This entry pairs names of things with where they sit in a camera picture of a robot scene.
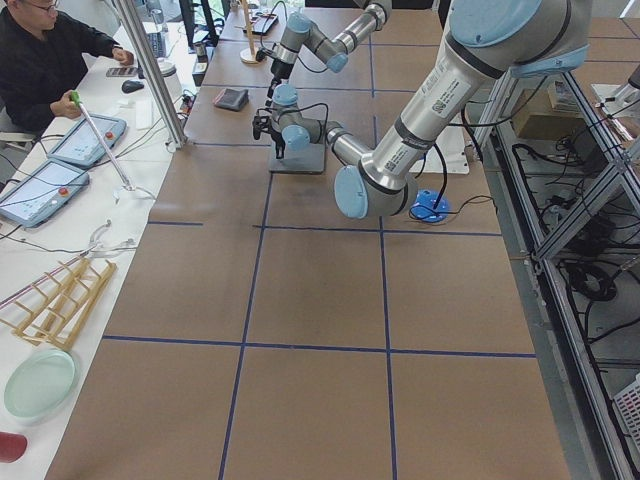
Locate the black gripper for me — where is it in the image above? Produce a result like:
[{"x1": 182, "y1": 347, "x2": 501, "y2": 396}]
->
[
  {"x1": 270, "y1": 127, "x2": 285, "y2": 159},
  {"x1": 266, "y1": 59, "x2": 290, "y2": 108}
]

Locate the grey laptop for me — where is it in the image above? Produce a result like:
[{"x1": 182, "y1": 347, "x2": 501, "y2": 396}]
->
[{"x1": 267, "y1": 143, "x2": 326, "y2": 175}]

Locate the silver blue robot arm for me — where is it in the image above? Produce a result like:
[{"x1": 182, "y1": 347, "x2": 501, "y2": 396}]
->
[
  {"x1": 267, "y1": 1, "x2": 592, "y2": 219},
  {"x1": 266, "y1": 0, "x2": 392, "y2": 106}
]

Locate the wooden mug tree stand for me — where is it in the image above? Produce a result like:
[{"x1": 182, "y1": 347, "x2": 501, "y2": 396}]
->
[{"x1": 239, "y1": 0, "x2": 261, "y2": 65}]

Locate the grey folded cloth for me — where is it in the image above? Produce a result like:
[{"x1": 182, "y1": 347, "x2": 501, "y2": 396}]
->
[{"x1": 213, "y1": 88, "x2": 249, "y2": 112}]

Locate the black computer mouse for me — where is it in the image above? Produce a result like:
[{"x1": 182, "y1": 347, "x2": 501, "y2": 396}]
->
[{"x1": 121, "y1": 80, "x2": 144, "y2": 94}]

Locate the blue desk lamp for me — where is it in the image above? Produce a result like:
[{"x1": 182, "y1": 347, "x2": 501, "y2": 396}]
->
[{"x1": 409, "y1": 144, "x2": 450, "y2": 224}]

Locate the upper teach pendant tablet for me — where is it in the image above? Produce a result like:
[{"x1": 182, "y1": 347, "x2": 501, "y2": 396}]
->
[{"x1": 47, "y1": 113, "x2": 127, "y2": 168}]

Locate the teach pendant tablet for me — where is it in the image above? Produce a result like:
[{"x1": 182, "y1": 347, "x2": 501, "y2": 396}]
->
[
  {"x1": 47, "y1": 113, "x2": 127, "y2": 168},
  {"x1": 1, "y1": 159, "x2": 90, "y2": 228}
]

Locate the long pink stick tool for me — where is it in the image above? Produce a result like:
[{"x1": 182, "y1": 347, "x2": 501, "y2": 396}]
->
[{"x1": 69, "y1": 90, "x2": 135, "y2": 191}]

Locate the person in black shirt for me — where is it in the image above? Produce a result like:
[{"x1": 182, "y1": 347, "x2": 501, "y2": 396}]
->
[{"x1": 1, "y1": 1, "x2": 134, "y2": 132}]

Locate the lower teach pendant tablet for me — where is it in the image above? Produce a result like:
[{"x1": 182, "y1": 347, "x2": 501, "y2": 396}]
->
[{"x1": 1, "y1": 159, "x2": 90, "y2": 228}]

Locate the cardboard box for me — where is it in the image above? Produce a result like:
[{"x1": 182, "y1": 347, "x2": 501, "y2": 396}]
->
[{"x1": 511, "y1": 89, "x2": 583, "y2": 140}]

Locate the wooden dish rack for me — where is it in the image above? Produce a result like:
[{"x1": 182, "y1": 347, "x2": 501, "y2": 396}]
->
[{"x1": 1, "y1": 256, "x2": 117, "y2": 352}]

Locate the green glass plate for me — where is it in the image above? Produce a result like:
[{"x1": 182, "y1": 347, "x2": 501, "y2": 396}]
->
[{"x1": 3, "y1": 349, "x2": 77, "y2": 422}]

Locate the red cup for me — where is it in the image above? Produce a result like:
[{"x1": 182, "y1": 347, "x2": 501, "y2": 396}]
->
[{"x1": 0, "y1": 431, "x2": 28, "y2": 463}]

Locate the white plastic basket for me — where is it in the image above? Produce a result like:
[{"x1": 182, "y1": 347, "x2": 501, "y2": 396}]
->
[{"x1": 613, "y1": 374, "x2": 639, "y2": 452}]

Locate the aluminium frame post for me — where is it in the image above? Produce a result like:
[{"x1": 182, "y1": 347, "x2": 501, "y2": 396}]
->
[{"x1": 114, "y1": 0, "x2": 187, "y2": 152}]

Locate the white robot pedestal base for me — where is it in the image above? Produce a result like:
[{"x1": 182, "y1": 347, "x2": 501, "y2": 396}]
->
[{"x1": 424, "y1": 126, "x2": 469, "y2": 175}]

